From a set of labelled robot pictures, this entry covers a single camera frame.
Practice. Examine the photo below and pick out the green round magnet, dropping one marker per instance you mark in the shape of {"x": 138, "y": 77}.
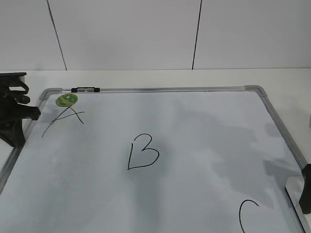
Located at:
{"x": 66, "y": 100}

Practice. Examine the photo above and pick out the white whiteboard eraser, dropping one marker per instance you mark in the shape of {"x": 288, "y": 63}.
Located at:
{"x": 294, "y": 187}

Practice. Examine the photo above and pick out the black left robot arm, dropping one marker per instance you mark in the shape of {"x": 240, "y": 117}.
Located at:
{"x": 14, "y": 108}

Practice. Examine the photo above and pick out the whiteboard with aluminium frame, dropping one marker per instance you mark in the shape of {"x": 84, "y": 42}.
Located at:
{"x": 168, "y": 160}

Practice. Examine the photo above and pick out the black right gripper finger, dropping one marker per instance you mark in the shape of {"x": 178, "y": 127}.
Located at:
{"x": 305, "y": 199}

